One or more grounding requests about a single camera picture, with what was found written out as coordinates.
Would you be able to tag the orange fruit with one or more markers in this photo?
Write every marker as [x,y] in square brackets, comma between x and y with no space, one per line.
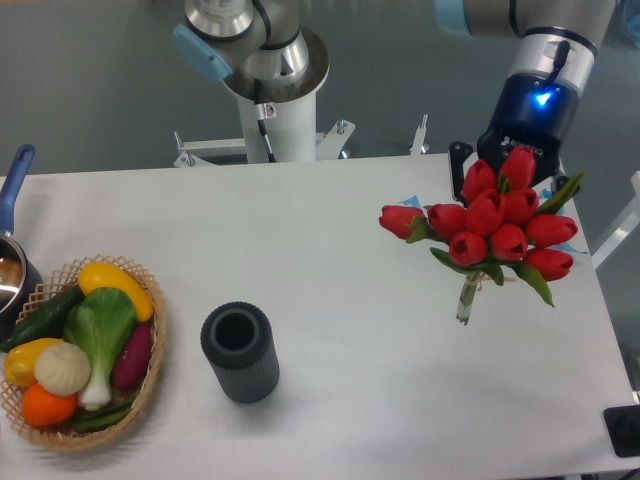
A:
[40,408]

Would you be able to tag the red tulip bouquet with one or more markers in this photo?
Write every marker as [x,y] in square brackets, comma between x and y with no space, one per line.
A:
[500,223]

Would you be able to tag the green cucumber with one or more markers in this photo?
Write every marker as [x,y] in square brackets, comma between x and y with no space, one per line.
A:
[47,321]

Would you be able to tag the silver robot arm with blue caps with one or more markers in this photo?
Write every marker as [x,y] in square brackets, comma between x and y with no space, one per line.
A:
[560,41]

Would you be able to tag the green pea pods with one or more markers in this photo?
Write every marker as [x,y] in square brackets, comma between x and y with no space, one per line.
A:
[103,418]

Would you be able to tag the white metal frame right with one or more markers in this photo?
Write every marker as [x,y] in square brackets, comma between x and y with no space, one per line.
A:
[618,229]

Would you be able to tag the yellow bell pepper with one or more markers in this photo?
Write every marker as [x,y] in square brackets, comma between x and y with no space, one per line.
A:
[19,363]

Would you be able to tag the white garlic bulb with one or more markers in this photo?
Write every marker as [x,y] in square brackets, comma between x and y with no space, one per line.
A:
[62,369]

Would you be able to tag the dark grey ribbed vase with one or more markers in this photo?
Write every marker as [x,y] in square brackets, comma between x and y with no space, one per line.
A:
[237,341]

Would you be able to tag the blue handled saucepan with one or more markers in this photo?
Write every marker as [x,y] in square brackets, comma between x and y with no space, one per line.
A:
[19,276]

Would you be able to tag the black device at table edge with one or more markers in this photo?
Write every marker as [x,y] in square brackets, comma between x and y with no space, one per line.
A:
[623,428]

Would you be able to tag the woven wicker basket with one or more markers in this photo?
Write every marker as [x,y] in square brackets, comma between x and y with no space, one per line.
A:
[62,438]

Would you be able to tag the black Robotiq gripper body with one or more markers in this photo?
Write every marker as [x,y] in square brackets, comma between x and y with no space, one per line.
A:
[529,113]

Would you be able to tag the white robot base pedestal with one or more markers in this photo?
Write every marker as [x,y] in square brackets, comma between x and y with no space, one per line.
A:
[274,67]

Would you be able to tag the green bok choy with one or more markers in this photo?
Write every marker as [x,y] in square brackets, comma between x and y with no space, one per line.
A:
[101,326]

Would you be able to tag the purple sweet potato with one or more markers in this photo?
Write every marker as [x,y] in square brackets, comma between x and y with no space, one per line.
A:
[131,367]

